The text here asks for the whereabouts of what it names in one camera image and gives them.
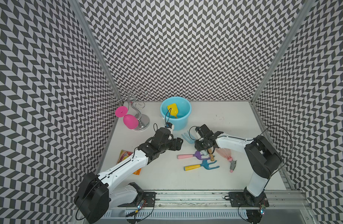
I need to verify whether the light blue toy rake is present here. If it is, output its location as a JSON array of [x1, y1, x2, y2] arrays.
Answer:
[[181, 131, 197, 144]]

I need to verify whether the purple fork pink handle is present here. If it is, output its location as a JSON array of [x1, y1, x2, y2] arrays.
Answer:
[[177, 151, 210, 161]]

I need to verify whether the green trowel wooden handle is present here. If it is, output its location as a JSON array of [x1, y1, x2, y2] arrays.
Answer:
[[207, 147, 215, 162]]

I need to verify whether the teal fork yellow handle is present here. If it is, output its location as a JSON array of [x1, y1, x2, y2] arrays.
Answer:
[[184, 160, 220, 171]]

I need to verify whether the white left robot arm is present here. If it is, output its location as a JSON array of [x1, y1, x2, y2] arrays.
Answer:
[[74, 127, 183, 224]]

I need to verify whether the chrome glass holder stand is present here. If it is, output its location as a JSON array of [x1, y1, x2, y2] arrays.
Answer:
[[113, 85, 150, 131]]

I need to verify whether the light blue plastic bucket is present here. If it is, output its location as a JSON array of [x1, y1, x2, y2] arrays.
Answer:
[[160, 97, 192, 131]]

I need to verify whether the orange Fox's candy bag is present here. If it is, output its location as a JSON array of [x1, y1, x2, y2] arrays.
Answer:
[[116, 149, 142, 176]]

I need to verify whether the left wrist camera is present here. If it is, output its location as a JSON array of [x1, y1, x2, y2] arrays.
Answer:
[[164, 122, 174, 132]]

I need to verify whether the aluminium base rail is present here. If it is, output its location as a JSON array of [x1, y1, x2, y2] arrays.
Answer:
[[97, 190, 318, 224]]

